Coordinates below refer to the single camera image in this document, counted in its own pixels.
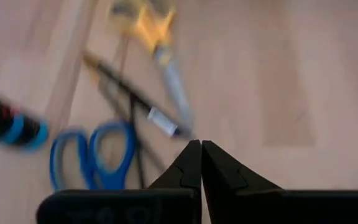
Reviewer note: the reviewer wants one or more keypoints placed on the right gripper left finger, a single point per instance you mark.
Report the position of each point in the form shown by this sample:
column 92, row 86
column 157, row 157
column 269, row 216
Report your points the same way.
column 120, row 208

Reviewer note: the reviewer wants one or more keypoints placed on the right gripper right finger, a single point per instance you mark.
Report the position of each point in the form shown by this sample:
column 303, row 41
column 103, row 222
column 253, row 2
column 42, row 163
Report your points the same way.
column 275, row 208

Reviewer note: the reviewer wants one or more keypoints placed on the black paintbrush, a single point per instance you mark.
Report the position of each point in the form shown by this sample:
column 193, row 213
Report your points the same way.
column 140, row 168

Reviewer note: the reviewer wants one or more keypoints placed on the black pen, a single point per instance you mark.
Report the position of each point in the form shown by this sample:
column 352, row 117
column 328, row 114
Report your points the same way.
column 163, row 121

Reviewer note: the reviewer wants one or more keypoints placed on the blue paint bottle white cap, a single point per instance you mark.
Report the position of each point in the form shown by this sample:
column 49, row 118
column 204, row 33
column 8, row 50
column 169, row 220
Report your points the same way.
column 11, row 124

